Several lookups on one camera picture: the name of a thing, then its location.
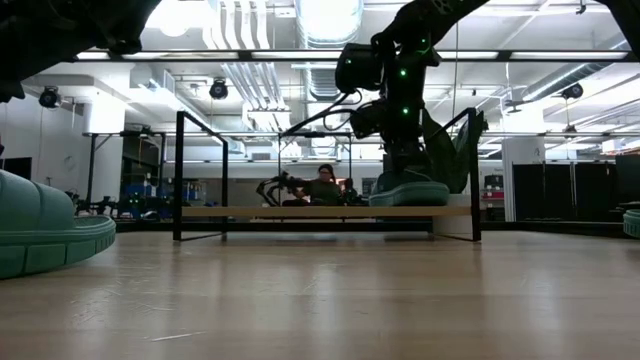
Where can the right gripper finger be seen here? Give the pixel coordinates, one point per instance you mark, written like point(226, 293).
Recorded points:
point(405, 164)

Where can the teal rubber slide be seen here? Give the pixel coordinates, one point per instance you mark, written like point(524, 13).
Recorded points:
point(410, 195)
point(45, 235)
point(632, 225)

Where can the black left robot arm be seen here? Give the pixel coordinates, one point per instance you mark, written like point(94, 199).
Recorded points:
point(60, 30)

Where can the black background robot arm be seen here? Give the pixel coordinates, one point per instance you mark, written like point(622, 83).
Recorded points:
point(272, 187)

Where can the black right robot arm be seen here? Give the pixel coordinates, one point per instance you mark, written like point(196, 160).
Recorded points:
point(420, 20)

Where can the black-framed wooden shelf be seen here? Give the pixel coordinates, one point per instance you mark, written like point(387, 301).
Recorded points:
point(325, 211)

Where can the person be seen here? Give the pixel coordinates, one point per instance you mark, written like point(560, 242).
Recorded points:
point(325, 192)

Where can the black cabinet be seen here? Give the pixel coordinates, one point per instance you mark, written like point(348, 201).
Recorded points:
point(550, 192)

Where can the black ceiling spotlight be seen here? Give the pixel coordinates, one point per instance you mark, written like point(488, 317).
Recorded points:
point(49, 97)
point(572, 91)
point(219, 90)

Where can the black background rack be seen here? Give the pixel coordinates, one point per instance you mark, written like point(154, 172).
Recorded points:
point(145, 175)

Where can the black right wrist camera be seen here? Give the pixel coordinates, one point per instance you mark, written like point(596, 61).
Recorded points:
point(367, 120)

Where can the black aluminium rig frame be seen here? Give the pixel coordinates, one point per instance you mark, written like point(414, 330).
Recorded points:
point(300, 226)

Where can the silver ventilation duct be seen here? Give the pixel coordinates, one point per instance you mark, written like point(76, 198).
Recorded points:
point(327, 20)

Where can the black wall monitor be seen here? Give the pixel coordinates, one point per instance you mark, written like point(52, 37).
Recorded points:
point(15, 169)

